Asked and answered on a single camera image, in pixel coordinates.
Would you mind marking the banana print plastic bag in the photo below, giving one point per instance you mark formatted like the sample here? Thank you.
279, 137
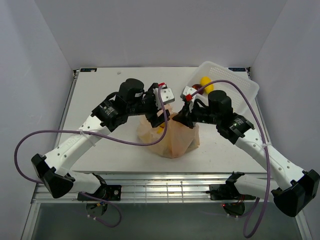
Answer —
177, 141

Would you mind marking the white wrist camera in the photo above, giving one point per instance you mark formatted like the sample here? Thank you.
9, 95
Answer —
190, 96
164, 93

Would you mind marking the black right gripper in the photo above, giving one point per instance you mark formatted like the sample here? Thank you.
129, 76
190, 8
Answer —
185, 116

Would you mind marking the white plastic basket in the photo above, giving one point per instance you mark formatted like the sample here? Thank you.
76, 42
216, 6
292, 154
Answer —
216, 72

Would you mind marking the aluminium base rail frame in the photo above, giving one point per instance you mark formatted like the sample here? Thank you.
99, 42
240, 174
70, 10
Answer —
152, 179

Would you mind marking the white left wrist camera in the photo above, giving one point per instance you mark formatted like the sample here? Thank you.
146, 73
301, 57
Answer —
164, 93

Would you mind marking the yellow banana bunch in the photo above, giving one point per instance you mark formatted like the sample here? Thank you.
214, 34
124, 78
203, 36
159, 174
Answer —
161, 128

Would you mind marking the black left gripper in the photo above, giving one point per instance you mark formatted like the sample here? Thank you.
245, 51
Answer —
153, 118

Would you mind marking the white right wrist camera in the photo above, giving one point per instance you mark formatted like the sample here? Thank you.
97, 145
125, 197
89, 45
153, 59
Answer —
190, 96

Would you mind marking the yellow lemon fruit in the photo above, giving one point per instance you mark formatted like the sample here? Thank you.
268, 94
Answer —
208, 87

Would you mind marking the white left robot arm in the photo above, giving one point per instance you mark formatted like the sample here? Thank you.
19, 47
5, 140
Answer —
54, 168

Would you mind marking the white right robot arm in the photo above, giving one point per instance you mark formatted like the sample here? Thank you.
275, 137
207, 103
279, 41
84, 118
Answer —
293, 188

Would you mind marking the dark red apple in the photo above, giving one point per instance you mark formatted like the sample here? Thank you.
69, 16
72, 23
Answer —
196, 86

